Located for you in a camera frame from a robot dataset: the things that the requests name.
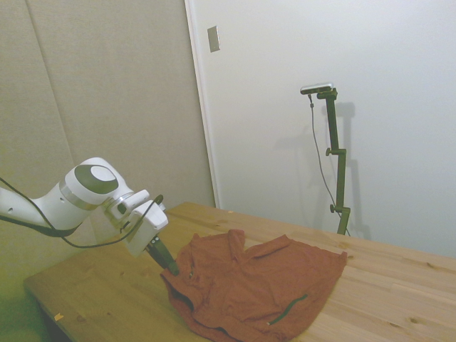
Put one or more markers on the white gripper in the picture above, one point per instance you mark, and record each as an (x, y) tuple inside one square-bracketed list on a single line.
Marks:
[(146, 228)]

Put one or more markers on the rust red shorts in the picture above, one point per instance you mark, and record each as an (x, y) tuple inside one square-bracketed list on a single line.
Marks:
[(249, 292)]

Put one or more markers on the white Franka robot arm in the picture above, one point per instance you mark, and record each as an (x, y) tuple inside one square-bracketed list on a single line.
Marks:
[(71, 199)]

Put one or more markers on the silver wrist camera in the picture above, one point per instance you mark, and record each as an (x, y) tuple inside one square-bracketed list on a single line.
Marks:
[(162, 206)]

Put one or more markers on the white door frame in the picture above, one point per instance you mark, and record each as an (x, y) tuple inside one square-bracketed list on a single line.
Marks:
[(203, 114)]

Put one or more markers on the black jointed camera stand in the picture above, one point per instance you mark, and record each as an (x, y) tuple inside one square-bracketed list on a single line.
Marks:
[(338, 171)]

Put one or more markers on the grey wall switch plate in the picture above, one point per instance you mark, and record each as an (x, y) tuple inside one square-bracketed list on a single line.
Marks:
[(214, 39)]

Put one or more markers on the silver exterior camera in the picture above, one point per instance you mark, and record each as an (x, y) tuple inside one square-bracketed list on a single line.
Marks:
[(317, 88)]

